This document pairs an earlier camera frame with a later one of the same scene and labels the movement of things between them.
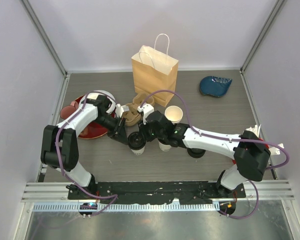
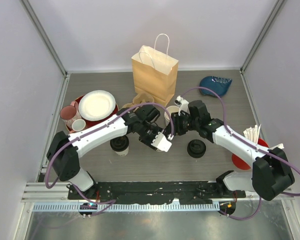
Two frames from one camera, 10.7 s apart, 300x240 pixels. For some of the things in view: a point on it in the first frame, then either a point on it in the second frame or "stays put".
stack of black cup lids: [195, 153] stays put
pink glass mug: [67, 110] stays put
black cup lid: [136, 140] -> [119, 144]
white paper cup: [137, 152] -> [122, 153]
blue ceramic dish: [214, 85] stays put
